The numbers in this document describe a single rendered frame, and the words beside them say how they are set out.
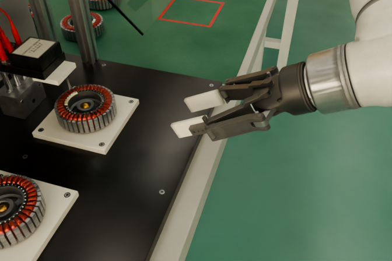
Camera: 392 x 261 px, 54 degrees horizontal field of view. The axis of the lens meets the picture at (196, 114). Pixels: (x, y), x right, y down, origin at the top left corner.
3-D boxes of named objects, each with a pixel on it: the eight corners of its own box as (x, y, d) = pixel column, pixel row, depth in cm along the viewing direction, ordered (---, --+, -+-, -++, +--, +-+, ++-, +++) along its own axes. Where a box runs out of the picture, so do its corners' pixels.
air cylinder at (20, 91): (46, 97, 82) (39, 75, 78) (25, 119, 76) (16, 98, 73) (26, 92, 83) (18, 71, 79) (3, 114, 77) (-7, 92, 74)
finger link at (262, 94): (277, 106, 60) (279, 110, 59) (213, 134, 63) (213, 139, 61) (268, 86, 58) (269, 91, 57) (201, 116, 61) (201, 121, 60)
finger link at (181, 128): (214, 127, 63) (213, 131, 62) (180, 135, 67) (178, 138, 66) (206, 114, 61) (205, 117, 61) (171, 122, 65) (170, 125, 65)
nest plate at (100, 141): (139, 103, 80) (139, 98, 79) (105, 155, 69) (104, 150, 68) (74, 90, 83) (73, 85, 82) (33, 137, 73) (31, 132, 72)
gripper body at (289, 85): (319, 123, 55) (259, 135, 59) (323, 88, 61) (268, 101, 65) (300, 81, 51) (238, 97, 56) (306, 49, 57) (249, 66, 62)
